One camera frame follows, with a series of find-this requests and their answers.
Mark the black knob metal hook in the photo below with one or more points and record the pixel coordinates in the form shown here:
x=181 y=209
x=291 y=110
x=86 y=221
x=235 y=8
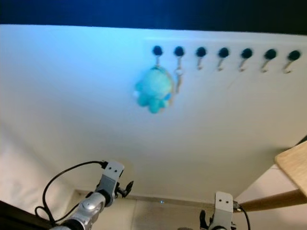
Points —
x=294 y=55
x=179 y=51
x=157 y=50
x=201 y=51
x=223 y=52
x=270 y=54
x=247 y=53

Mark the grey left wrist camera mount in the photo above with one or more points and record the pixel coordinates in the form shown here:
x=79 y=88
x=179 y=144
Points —
x=112 y=172

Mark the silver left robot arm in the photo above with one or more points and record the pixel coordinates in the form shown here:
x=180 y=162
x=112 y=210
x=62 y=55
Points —
x=88 y=210

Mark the black cabinet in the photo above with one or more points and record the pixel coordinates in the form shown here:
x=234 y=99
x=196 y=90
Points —
x=14 y=218

